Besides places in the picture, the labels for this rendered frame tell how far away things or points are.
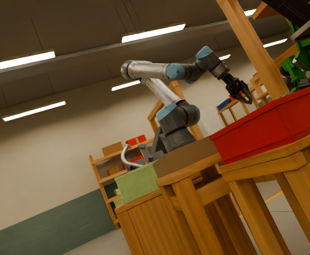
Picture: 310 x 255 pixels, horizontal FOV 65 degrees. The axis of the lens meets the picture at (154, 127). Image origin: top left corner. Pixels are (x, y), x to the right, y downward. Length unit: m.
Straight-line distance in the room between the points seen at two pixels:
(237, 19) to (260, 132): 1.39
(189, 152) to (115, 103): 7.52
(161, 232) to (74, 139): 6.70
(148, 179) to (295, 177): 1.02
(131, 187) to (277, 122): 1.05
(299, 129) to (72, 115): 7.84
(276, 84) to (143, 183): 1.13
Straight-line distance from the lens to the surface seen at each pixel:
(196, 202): 1.04
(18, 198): 8.01
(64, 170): 7.88
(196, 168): 1.04
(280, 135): 0.74
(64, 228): 7.82
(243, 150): 0.85
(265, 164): 0.76
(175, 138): 1.15
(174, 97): 1.35
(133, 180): 1.56
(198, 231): 1.04
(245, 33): 2.02
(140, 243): 1.59
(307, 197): 0.73
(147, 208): 1.56
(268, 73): 1.93
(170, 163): 1.03
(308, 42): 1.28
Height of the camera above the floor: 0.86
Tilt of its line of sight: 11 degrees up
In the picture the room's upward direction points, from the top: 24 degrees counter-clockwise
